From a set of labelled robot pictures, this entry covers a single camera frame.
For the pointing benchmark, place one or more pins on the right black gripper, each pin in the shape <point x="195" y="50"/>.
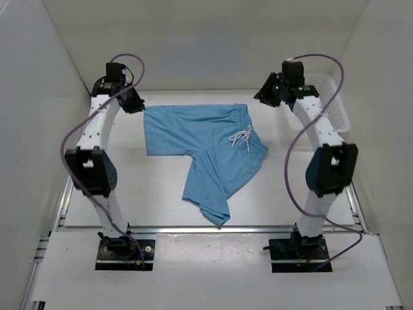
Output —
<point x="264" y="95"/>

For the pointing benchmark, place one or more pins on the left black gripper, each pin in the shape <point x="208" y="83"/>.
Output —
<point x="137" y="106"/>

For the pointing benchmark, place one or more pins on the light blue shorts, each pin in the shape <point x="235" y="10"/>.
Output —
<point x="225" y="149"/>

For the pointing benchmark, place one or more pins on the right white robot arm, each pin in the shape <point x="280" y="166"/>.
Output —
<point x="332" y="166"/>

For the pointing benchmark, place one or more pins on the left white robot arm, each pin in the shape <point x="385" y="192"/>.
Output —
<point x="92" y="171"/>

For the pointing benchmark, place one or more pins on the white plastic mesh basket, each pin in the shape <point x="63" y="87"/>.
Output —
<point x="326" y="87"/>

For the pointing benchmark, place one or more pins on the aluminium left rail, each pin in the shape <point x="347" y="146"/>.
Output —
<point x="62" y="206"/>

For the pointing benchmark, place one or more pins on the aluminium front rail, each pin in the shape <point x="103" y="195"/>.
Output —
<point x="260" y="229"/>

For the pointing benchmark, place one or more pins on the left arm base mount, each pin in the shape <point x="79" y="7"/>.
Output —
<point x="121" y="254"/>

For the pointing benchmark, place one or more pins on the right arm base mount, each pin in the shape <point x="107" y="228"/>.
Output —
<point x="285" y="259"/>

